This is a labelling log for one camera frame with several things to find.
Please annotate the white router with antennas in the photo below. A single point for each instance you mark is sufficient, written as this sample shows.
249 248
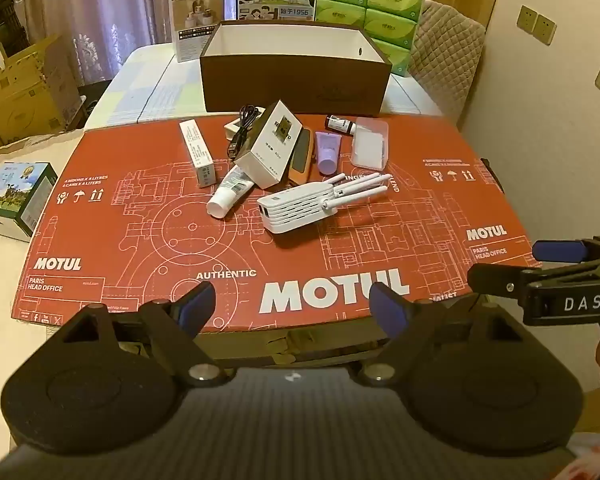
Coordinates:
300 207

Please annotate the narrow white carton box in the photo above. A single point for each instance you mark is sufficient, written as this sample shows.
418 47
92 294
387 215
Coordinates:
196 150

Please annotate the green landscape printed box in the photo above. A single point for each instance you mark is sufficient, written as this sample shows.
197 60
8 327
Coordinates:
15 195

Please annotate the white product box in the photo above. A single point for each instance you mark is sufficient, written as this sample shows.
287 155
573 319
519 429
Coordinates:
195 20

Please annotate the beige patterned bedsheet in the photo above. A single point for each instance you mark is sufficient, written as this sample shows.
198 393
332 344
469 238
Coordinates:
5 285

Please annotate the green tissue multipack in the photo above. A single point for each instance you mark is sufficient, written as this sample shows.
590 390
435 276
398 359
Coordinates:
375 10

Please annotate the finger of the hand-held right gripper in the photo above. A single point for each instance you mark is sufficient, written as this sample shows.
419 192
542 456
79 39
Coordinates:
500 280
555 251

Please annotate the white squeeze tube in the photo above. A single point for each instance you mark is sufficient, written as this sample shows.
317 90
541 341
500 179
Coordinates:
227 192

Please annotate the pale tall carton box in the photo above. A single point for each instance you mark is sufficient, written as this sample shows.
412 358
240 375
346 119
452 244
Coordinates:
267 155

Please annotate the red printed cardboard sheet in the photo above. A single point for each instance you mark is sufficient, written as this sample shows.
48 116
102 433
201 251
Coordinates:
130 220

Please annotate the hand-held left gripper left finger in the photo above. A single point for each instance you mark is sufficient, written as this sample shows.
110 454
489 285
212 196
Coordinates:
200 305

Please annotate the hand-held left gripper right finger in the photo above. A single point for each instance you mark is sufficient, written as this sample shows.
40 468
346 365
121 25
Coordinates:
385 307

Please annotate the plaid tablecloth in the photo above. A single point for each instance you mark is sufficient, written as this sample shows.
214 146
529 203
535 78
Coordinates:
150 90

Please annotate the brown cardboard box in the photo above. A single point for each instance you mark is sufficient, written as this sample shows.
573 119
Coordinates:
25 95

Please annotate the clear plastic case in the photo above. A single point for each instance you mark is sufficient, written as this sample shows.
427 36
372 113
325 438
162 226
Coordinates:
370 142

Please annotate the chair with quilted cover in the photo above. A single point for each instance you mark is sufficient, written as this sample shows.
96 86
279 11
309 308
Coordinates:
450 60

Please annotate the brown storage box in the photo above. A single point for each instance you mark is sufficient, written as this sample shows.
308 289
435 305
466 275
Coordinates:
290 85

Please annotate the purple patterned curtain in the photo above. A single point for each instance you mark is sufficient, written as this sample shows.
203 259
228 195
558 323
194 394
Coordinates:
120 5

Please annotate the purple squeeze tube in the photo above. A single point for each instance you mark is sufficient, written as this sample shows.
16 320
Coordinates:
327 152

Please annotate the white phone stand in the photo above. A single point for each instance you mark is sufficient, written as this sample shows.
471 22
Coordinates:
230 127

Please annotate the small bottle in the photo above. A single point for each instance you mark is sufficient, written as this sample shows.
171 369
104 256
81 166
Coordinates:
337 124

